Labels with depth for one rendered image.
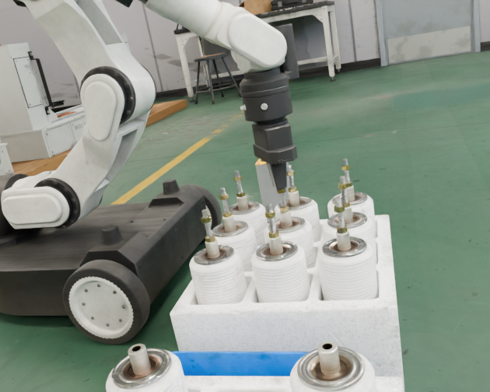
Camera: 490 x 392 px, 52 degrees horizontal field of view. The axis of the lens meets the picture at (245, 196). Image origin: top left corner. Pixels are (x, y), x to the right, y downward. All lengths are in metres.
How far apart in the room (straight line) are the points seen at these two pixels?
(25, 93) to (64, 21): 2.21
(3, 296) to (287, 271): 0.83
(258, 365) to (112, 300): 0.43
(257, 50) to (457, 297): 0.69
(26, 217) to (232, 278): 0.73
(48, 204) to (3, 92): 2.20
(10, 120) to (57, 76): 3.78
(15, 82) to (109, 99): 2.29
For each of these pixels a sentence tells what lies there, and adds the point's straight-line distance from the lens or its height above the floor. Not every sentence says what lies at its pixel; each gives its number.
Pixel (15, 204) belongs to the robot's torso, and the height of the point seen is 0.30.
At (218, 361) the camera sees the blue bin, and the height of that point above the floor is 0.10.
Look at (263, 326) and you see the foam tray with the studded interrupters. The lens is 0.89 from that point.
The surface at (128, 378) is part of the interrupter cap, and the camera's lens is 0.67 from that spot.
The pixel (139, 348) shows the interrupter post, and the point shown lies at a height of 0.28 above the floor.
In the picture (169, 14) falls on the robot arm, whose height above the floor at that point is 0.67.
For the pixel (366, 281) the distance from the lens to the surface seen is 0.87.
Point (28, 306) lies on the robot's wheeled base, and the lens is 1.42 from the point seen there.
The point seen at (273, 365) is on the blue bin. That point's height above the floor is 0.10.
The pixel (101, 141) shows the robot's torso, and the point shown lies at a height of 0.44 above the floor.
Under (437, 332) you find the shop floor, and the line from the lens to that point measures 1.10.
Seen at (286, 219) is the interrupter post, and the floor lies 0.27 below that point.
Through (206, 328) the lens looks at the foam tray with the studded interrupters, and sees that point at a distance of 0.92.
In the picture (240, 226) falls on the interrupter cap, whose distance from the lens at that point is 1.03.
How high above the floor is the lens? 0.63
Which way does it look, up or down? 18 degrees down
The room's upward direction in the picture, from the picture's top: 11 degrees counter-clockwise
